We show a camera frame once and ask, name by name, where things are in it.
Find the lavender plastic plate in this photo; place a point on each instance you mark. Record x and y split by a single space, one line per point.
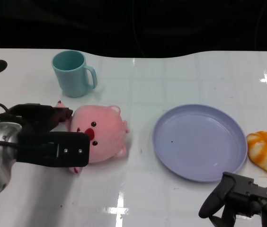
199 144

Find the pink plush pig doll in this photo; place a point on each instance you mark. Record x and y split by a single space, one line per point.
105 132

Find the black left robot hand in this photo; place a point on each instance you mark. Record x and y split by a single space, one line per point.
41 144

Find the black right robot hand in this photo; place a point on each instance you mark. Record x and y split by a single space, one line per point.
242 201

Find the teal plastic mug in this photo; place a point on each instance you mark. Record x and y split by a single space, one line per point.
70 80

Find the orange and white bread toy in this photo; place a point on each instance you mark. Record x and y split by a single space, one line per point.
266 151

